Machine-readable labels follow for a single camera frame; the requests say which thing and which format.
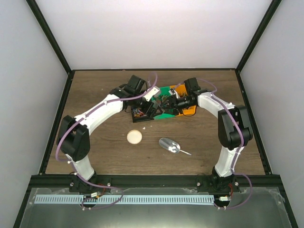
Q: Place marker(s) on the orange candy bin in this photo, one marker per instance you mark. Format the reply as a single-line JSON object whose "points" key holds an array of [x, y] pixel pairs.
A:
{"points": [[181, 90]]}

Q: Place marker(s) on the black candy bin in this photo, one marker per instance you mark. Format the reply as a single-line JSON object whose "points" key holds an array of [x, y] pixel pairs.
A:
{"points": [[139, 116]]}

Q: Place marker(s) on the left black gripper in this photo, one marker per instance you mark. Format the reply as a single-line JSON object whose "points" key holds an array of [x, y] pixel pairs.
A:
{"points": [[153, 109]]}

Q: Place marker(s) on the light blue slotted rail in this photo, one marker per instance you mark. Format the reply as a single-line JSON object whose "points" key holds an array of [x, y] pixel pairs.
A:
{"points": [[127, 199]]}

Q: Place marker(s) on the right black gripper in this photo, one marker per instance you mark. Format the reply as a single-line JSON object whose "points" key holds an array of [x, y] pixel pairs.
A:
{"points": [[173, 105]]}

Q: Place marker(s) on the cream jar lid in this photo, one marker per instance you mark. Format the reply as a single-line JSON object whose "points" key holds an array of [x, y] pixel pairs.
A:
{"points": [[134, 137]]}

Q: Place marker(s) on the green candy bin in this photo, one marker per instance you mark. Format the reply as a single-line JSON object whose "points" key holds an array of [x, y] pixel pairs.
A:
{"points": [[164, 91]]}

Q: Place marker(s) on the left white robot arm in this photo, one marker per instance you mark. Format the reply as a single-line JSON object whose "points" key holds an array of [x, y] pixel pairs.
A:
{"points": [[73, 139]]}

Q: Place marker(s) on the black front frame beam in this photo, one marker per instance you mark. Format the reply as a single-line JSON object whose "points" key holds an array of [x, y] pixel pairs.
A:
{"points": [[134, 181]]}

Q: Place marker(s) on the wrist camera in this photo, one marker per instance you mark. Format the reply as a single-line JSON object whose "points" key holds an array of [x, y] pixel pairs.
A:
{"points": [[174, 94], [155, 91]]}

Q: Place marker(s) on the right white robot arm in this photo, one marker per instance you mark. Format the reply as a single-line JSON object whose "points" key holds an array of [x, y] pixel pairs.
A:
{"points": [[234, 127]]}

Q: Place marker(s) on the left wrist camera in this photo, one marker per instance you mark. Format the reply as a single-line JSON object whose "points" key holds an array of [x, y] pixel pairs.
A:
{"points": [[155, 91]]}

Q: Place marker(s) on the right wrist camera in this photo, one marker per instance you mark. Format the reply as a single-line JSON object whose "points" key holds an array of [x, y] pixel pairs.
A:
{"points": [[174, 94]]}

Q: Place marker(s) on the metal scoop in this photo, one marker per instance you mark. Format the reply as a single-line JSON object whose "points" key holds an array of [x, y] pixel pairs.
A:
{"points": [[171, 146]]}

